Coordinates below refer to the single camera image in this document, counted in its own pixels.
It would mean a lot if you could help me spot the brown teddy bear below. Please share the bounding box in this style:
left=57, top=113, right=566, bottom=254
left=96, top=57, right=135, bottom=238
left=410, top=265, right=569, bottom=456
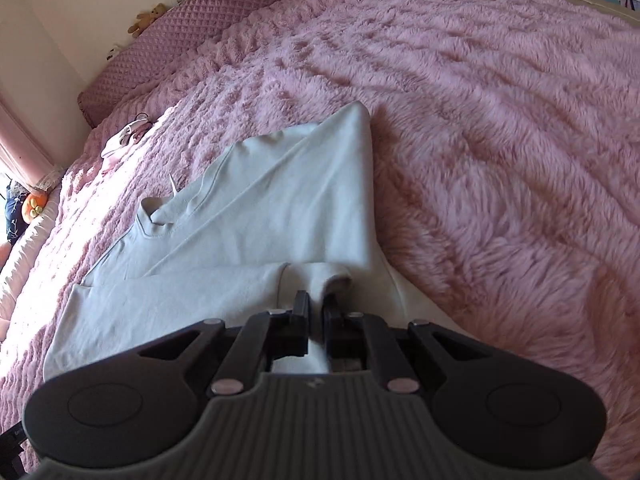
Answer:
left=127, top=3, right=168, bottom=37

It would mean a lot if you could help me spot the white printed shirt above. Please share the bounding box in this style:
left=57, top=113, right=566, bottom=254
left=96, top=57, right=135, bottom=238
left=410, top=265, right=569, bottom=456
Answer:
left=43, top=101, right=451, bottom=382

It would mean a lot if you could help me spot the pink fuzzy blanket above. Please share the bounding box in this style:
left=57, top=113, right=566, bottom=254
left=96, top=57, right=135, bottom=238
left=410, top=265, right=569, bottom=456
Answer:
left=0, top=0, right=640, bottom=471

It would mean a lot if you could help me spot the pink quilted pillow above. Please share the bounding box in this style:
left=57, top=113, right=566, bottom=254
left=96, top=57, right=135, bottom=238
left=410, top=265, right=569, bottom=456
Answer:
left=77, top=0, right=354, bottom=128

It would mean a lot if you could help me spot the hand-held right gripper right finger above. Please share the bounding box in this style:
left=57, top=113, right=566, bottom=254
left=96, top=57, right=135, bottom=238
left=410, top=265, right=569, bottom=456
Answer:
left=323, top=293, right=497, bottom=395

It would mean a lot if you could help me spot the small pink white garment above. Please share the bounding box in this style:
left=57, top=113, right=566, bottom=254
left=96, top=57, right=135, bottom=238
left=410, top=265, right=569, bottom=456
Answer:
left=101, top=115, right=153, bottom=175

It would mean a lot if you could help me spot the white bed quilt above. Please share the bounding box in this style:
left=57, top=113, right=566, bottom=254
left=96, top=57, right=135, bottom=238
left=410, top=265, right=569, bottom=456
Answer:
left=0, top=203, right=56, bottom=341

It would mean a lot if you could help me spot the orange plush toy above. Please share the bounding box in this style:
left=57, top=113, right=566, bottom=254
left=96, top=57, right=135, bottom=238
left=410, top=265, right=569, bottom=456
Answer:
left=24, top=192, right=50, bottom=222

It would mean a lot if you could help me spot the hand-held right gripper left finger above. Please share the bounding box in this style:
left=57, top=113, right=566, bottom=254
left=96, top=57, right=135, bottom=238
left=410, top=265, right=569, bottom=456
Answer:
left=140, top=290, right=311, bottom=397

